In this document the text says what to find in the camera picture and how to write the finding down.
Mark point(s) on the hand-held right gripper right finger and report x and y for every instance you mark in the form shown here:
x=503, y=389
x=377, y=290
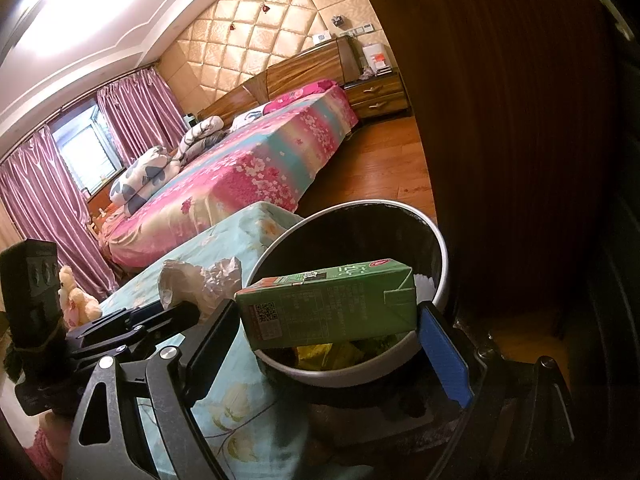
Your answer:
x=445, y=355

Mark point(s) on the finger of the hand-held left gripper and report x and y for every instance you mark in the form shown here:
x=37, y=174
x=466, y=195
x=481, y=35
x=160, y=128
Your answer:
x=170, y=325
x=115, y=325

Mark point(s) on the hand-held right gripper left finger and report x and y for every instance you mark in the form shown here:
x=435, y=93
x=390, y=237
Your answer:
x=215, y=345

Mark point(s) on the white plastic bag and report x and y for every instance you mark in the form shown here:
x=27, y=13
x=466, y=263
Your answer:
x=210, y=280

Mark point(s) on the white foam net sleeve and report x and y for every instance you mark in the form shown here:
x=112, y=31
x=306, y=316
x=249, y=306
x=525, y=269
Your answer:
x=422, y=287

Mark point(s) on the yellow foam net sleeve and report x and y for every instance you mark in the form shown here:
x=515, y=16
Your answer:
x=320, y=357

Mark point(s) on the green drink carton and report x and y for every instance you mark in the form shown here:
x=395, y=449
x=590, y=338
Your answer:
x=325, y=305

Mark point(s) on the white trash bin black liner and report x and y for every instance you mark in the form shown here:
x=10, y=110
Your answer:
x=350, y=240

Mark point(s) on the person's left forearm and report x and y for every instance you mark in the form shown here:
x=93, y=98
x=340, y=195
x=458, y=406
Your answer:
x=45, y=450

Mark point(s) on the cream teddy bear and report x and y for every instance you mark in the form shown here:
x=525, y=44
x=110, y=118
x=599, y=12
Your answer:
x=75, y=300

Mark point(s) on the teal floral tablecloth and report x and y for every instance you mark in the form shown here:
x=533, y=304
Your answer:
x=235, y=410

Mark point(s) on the wide pink satin curtain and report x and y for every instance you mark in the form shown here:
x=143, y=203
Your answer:
x=45, y=200

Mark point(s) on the small wooden chair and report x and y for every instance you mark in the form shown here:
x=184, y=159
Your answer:
x=97, y=222

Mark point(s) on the window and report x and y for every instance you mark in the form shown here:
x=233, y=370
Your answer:
x=80, y=150

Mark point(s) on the white quilt blue leaf print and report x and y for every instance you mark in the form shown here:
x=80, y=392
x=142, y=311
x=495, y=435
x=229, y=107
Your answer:
x=145, y=175

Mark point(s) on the bed with pink floral sheet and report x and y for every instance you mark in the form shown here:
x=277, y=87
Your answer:
x=250, y=160

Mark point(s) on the grey white striped quilt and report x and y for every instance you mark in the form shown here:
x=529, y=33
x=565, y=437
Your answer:
x=200, y=132

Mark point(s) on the narrow pink satin curtain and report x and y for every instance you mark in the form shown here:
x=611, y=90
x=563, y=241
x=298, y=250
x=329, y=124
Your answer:
x=140, y=110

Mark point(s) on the white pillow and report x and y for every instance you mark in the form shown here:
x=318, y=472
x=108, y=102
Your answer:
x=250, y=115

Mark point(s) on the dark brown door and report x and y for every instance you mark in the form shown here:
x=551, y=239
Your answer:
x=500, y=135

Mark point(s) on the pink floral pillow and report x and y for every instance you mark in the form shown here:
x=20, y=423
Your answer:
x=300, y=95

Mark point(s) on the wooden nightstand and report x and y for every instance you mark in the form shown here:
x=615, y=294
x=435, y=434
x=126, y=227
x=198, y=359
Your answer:
x=380, y=95

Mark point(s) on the wooden headboard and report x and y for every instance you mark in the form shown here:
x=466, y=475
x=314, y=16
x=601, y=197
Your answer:
x=300, y=65

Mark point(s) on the white orange paper bag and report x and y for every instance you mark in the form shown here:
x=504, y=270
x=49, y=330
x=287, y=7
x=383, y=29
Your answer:
x=375, y=57

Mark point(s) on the small white wall device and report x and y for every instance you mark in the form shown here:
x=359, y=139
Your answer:
x=321, y=38

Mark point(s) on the wall switch panel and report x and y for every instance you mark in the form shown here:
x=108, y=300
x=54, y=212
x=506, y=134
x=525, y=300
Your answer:
x=356, y=30

